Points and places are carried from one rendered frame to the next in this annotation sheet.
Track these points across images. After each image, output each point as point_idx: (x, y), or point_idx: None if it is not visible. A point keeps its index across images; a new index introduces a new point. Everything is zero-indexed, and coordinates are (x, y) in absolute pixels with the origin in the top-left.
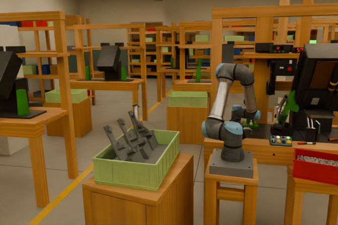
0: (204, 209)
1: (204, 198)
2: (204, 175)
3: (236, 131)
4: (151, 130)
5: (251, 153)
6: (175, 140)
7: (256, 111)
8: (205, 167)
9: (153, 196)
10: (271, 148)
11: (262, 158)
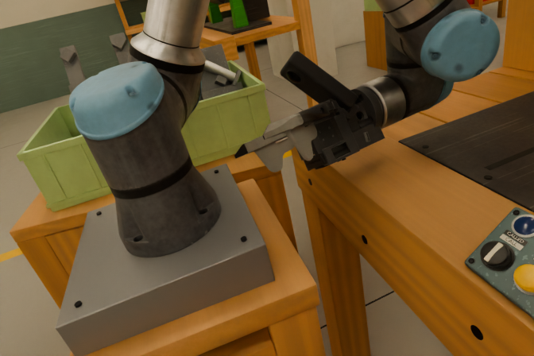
0: (325, 312)
1: (320, 289)
2: (309, 231)
3: (74, 117)
4: (237, 71)
5: (241, 250)
6: (218, 108)
7: (440, 20)
8: (306, 212)
9: (29, 219)
10: (466, 290)
11: (425, 305)
